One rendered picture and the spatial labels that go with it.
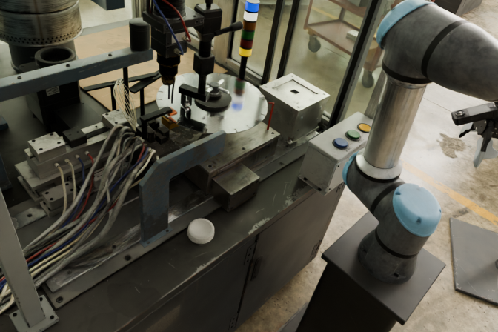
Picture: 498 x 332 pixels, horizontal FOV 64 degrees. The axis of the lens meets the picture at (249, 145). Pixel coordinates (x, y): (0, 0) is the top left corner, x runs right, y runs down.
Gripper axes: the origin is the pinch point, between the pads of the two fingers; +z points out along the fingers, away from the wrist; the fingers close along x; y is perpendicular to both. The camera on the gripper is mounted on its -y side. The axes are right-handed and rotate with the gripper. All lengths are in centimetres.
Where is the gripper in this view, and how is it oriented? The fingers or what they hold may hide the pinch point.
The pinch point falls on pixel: (464, 151)
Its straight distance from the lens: 140.3
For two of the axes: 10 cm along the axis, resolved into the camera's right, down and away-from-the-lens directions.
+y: 9.8, 1.7, 0.1
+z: -1.4, 7.7, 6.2
